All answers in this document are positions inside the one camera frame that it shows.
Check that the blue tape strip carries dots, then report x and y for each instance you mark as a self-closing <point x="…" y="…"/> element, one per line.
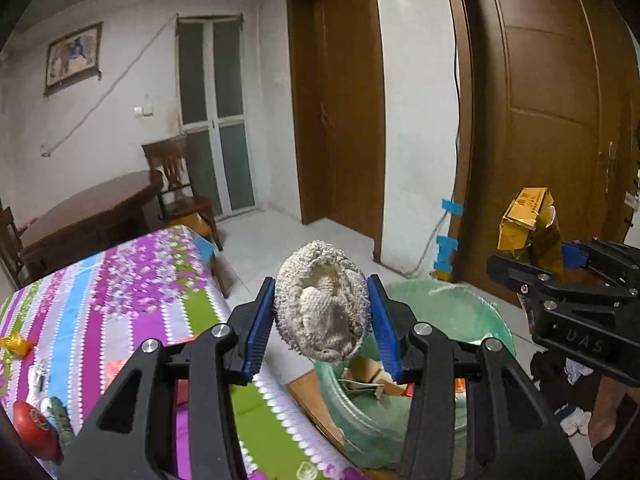
<point x="452" y="205"/>
<point x="446" y="252"/>

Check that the white wall switch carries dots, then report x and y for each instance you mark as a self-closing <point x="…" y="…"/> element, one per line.
<point x="144" y="110"/>

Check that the dark wooden chair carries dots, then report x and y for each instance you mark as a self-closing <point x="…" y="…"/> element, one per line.
<point x="10" y="240"/>
<point x="170" y="160"/>

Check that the brown panelled wooden door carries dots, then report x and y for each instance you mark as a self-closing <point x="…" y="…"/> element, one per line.
<point x="540" y="110"/>

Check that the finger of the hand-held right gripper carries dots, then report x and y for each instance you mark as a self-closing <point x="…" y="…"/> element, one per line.
<point x="572" y="256"/>
<point x="520" y="270"/>

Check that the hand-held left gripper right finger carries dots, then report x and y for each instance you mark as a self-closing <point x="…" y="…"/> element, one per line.
<point x="384" y="322"/>

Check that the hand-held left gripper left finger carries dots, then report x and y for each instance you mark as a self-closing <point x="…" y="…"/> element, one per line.
<point x="260" y="327"/>

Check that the white glass double door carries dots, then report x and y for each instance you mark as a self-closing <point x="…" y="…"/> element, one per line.
<point x="230" y="160"/>

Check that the striped floral tablecloth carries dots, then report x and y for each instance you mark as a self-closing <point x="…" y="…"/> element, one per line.
<point x="125" y="300"/>

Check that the bin with green liner bag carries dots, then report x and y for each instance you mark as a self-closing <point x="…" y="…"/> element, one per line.
<point x="450" y="305"/>

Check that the orange snack wrapper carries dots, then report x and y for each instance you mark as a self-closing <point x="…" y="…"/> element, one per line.
<point x="17" y="345"/>

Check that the green patterned packet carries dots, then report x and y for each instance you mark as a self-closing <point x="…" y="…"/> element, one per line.
<point x="61" y="422"/>

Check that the brown paper scrap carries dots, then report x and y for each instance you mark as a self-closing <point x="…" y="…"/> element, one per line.
<point x="370" y="375"/>

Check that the white knitted cloth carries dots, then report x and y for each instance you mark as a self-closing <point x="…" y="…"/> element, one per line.
<point x="320" y="300"/>

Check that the person's right forearm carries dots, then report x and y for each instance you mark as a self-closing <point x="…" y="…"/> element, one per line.
<point x="612" y="410"/>

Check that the dark wooden dining table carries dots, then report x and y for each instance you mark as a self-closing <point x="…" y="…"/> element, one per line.
<point x="90" y="210"/>

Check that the gold cardboard box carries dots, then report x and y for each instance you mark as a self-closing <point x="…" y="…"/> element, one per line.
<point x="522" y="225"/>

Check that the white wall socket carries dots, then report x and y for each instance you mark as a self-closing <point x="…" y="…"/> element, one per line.
<point x="45" y="149"/>

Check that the framed elephant picture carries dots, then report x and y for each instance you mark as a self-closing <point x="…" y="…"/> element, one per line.
<point x="72" y="57"/>

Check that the dark cloth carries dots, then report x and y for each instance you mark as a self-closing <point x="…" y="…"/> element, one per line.
<point x="560" y="375"/>

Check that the red round can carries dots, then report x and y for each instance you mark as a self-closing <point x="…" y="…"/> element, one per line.
<point x="35" y="427"/>

